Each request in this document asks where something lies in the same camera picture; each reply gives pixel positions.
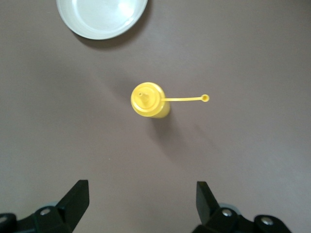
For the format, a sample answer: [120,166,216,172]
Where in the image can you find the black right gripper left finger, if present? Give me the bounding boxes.
[0,179,90,233]

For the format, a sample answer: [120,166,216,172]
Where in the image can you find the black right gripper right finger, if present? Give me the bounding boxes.
[194,181,292,233]

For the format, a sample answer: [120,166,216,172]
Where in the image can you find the yellow squeeze bottle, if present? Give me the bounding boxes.
[130,82,210,119]

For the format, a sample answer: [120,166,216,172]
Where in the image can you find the beige round plate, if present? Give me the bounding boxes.
[56,0,149,40]

